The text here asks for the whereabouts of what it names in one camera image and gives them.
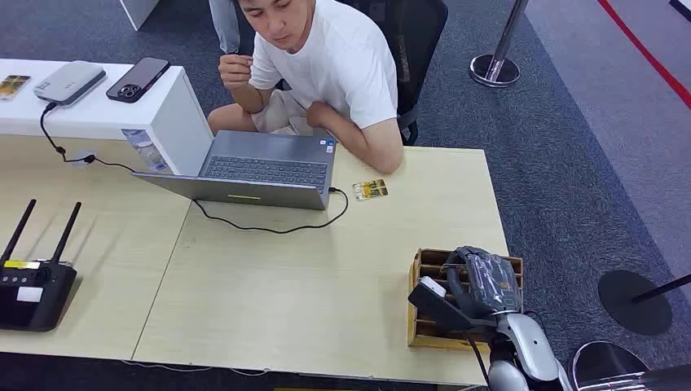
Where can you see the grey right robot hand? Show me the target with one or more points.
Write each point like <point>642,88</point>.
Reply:
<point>488,280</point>

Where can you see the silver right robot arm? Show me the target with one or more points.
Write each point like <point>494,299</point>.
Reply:
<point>532,345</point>

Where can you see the person's right forearm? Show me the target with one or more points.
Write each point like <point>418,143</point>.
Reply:
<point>249,99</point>

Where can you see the person's left forearm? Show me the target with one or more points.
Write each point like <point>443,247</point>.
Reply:
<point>359,140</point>

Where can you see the wooden slotted card holder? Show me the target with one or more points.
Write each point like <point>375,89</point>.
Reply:
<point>426,329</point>

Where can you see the yellow patterned card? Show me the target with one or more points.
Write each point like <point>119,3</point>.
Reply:
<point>370,189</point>

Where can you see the person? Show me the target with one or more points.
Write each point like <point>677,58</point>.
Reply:
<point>334,65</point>

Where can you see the person's right hand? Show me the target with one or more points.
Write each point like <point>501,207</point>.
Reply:
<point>235,70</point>

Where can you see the standing person's leg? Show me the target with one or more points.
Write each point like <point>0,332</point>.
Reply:
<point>225,24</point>

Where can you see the yellow card with dark print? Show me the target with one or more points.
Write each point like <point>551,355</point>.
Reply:
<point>13,86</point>

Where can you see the black stanchion with round base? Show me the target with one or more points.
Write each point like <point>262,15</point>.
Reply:
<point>634,302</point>

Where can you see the chrome round-base stanchion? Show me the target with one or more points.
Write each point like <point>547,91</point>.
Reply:
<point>610,367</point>

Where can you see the grey open laptop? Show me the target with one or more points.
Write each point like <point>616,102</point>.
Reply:
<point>270,172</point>

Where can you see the black office chair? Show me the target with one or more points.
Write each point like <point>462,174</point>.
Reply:
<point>413,48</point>

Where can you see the printed label sticker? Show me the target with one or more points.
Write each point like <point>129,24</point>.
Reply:
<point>144,149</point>

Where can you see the black smartphone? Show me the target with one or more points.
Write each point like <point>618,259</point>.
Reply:
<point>137,79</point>

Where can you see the white counter cabinet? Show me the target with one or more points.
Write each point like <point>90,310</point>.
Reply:
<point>97,110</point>

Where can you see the white furniture corner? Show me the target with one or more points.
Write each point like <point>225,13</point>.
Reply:
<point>137,11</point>

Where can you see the black router with two antennas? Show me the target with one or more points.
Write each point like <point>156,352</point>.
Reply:
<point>32,291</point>

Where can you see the grey power bank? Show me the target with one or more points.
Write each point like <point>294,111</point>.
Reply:
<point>69,82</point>

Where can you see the black wrist camera, white box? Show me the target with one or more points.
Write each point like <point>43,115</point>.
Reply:
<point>440,308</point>

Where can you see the chrome stanchion post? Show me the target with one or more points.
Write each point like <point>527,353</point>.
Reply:
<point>496,62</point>

